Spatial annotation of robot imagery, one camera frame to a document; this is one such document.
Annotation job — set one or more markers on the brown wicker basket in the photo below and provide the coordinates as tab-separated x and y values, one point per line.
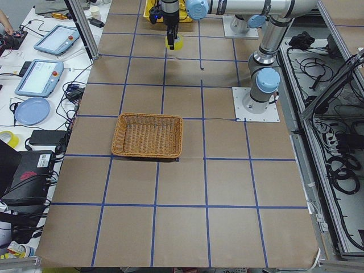
148	136

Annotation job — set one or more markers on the teach pendant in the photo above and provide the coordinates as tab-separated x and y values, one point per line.
58	40
40	79

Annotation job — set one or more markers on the yellow tape roll on desk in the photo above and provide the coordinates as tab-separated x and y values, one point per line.
9	138

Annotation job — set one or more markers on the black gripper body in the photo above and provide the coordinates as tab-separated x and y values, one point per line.
171	19

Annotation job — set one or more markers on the black computer box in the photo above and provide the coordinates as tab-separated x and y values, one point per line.
29	182

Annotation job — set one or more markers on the aluminium frame post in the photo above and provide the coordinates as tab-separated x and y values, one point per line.
82	26

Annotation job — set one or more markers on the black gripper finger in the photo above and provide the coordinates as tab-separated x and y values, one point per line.
171	36

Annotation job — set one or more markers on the upper teach pendant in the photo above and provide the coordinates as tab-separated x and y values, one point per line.
58	40

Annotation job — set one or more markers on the yellow packing tape roll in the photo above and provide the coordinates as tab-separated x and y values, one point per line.
178	43

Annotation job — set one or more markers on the lower teach pendant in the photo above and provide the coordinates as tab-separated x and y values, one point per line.
40	79

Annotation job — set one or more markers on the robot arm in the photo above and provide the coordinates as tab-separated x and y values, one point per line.
247	22
281	14

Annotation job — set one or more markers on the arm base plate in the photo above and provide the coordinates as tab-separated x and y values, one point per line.
248	110
227	19

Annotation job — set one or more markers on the blue plate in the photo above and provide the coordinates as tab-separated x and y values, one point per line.
32	111

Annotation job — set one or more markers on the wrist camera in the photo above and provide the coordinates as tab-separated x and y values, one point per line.
155	14

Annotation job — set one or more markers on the black power adapter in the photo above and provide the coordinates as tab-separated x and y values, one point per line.
46	137

